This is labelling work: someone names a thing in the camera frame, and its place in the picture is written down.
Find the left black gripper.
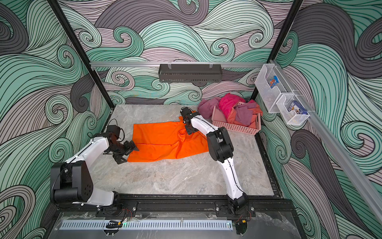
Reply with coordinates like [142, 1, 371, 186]
[109, 140, 139, 164]

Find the orange t-shirt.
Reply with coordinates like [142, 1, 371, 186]
[127, 117, 209, 163]

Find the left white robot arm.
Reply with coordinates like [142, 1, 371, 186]
[50, 125, 139, 207]

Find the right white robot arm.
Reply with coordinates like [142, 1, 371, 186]
[180, 107, 248, 216]

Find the mauve purple t-shirt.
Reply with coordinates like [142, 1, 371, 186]
[234, 100, 259, 126]
[198, 97, 221, 119]

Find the pink perforated plastic basket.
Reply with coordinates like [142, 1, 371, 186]
[211, 108, 262, 135]

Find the coral salmon t-shirt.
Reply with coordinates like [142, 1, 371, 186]
[227, 101, 263, 128]

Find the magenta pink t-shirt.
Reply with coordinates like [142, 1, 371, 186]
[218, 93, 246, 123]

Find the clear plastic bin upper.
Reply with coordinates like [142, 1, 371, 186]
[255, 64, 290, 114]

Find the clear plastic bin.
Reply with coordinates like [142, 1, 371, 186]
[255, 64, 290, 114]
[276, 93, 309, 126]

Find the red blue small item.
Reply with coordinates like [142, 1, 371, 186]
[268, 75, 279, 89]

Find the clear plastic bin lower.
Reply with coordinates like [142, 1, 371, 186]
[276, 93, 309, 126]

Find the blue white small box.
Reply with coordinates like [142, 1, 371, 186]
[288, 100, 308, 115]

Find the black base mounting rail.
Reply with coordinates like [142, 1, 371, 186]
[57, 194, 297, 219]

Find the black perforated wall tray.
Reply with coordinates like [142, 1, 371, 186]
[158, 64, 223, 83]

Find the aluminium right wall rail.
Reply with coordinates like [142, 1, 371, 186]
[270, 59, 382, 225]

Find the black corner frame post left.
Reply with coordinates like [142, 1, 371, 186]
[47, 0, 115, 110]

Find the black corner frame post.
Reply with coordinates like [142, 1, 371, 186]
[47, 0, 115, 110]
[249, 0, 304, 101]

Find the black corner frame post right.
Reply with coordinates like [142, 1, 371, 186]
[249, 0, 304, 101]

